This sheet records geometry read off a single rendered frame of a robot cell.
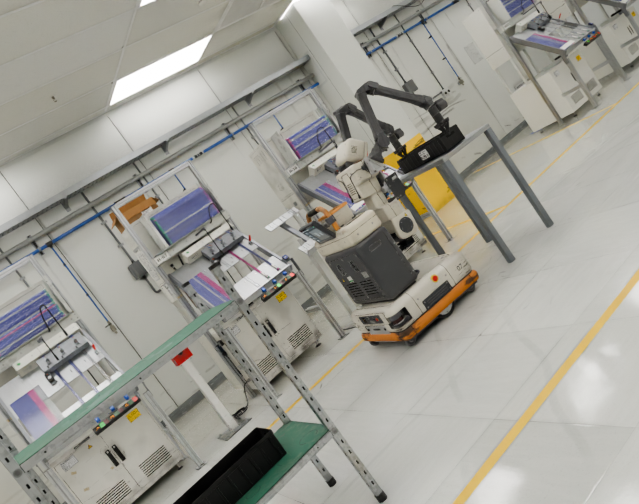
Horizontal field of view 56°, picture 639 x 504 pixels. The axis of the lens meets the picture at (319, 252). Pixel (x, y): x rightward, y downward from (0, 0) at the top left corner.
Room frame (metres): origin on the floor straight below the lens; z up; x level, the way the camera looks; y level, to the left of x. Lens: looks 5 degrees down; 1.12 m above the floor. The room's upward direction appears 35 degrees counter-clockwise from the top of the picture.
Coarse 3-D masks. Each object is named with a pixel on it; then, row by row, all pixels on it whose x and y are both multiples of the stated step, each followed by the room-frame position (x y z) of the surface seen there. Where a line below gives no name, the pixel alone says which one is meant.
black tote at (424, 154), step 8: (456, 128) 3.88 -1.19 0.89; (440, 136) 3.83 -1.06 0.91; (448, 136) 3.85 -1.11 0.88; (456, 136) 3.86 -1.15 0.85; (424, 144) 4.26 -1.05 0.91; (432, 144) 3.91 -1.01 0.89; (440, 144) 3.84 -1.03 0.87; (448, 144) 3.83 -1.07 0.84; (456, 144) 3.85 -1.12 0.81; (416, 152) 4.10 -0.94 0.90; (424, 152) 4.02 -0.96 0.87; (432, 152) 3.96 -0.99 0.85; (440, 152) 3.89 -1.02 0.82; (400, 160) 4.30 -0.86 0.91; (408, 160) 4.22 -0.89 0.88; (416, 160) 4.15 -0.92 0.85; (424, 160) 4.07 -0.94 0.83; (408, 168) 4.28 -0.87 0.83
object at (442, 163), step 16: (480, 128) 3.88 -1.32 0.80; (464, 144) 3.79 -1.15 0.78; (496, 144) 3.87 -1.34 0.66; (432, 160) 4.01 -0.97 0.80; (448, 160) 3.73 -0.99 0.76; (512, 160) 3.88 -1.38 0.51; (416, 176) 4.05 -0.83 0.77; (448, 176) 4.49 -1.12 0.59; (464, 192) 3.72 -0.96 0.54; (528, 192) 3.87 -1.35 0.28; (464, 208) 4.51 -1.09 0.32; (480, 208) 3.73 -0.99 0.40; (480, 224) 4.49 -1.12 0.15; (544, 224) 3.91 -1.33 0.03; (432, 240) 4.34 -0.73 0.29; (496, 240) 3.73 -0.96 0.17; (512, 256) 3.73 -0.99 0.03
